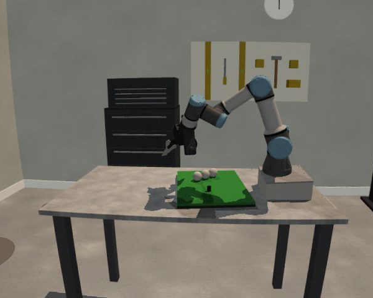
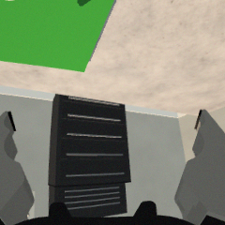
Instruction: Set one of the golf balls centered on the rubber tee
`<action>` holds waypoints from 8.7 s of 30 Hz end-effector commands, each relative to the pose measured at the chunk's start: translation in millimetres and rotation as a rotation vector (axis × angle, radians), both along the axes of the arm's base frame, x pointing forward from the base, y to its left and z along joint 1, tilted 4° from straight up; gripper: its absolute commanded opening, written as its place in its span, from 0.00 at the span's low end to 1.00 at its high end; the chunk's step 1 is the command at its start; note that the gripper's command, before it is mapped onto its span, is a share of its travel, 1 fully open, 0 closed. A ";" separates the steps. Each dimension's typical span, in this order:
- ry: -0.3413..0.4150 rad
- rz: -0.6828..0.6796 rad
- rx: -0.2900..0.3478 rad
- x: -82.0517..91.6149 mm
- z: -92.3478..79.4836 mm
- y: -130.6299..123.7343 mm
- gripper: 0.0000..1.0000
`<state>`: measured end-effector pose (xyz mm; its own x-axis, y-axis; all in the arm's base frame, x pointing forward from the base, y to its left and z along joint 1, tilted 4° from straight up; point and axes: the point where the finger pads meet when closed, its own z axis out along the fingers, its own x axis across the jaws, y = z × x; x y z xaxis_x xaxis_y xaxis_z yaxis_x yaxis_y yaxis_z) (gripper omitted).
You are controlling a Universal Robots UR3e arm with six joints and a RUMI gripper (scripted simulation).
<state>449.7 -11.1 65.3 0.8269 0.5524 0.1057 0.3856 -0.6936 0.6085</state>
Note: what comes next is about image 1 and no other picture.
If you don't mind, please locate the white ball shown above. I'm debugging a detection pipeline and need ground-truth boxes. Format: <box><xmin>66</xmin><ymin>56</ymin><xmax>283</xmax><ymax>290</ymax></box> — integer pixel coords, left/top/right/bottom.
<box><xmin>193</xmin><ymin>171</ymin><xmax>202</xmax><ymax>181</ymax></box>
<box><xmin>209</xmin><ymin>168</ymin><xmax>218</xmax><ymax>177</ymax></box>

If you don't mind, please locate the green turf mat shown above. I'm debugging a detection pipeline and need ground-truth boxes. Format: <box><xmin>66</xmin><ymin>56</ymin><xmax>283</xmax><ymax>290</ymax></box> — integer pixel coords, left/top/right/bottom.
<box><xmin>177</xmin><ymin>170</ymin><xmax>256</xmax><ymax>209</ymax></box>

